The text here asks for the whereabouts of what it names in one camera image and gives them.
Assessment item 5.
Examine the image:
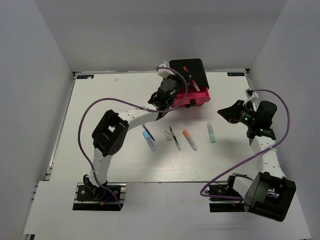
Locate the small white eraser box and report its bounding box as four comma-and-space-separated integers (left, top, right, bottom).
163, 130, 173, 141

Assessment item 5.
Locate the green pen refill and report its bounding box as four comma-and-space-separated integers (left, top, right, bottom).
169, 126, 181, 151

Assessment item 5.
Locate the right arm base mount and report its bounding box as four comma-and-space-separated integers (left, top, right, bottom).
204, 173, 253, 213

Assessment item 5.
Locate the green cap glue stick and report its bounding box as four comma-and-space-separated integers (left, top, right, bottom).
206, 122, 216, 143

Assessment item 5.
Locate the right dark table label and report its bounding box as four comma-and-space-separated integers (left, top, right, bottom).
227, 72, 245, 77

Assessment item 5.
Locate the pink top drawer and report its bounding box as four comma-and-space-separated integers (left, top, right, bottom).
179, 86, 211, 108

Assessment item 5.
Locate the black drawer cabinet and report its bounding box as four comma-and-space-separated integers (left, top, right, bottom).
169, 58, 210, 88

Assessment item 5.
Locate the dark table label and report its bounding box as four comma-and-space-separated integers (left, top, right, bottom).
227, 72, 245, 77
76, 74, 94, 80

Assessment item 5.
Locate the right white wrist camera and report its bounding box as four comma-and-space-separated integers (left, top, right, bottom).
245, 88, 259, 103

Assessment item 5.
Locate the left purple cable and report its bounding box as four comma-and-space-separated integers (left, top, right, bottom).
78, 65, 189, 210

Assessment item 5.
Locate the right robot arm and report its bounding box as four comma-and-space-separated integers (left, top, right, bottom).
218, 100, 296, 222

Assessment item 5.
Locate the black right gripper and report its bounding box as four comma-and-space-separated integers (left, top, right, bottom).
218, 99, 258, 127

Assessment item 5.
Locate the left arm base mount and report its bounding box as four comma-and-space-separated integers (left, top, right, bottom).
72, 182, 127, 212

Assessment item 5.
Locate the red pen refill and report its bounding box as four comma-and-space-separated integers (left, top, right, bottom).
183, 66, 200, 92

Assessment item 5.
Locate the left dark table label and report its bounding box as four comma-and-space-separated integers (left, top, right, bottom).
76, 74, 94, 80

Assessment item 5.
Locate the blue cap glue stick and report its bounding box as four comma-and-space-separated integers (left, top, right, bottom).
142, 131, 156, 152

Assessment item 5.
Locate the orange cap glue stick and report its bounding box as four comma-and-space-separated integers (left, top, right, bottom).
182, 129, 197, 151

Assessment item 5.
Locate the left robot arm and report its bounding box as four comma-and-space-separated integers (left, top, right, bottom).
83, 66, 189, 200

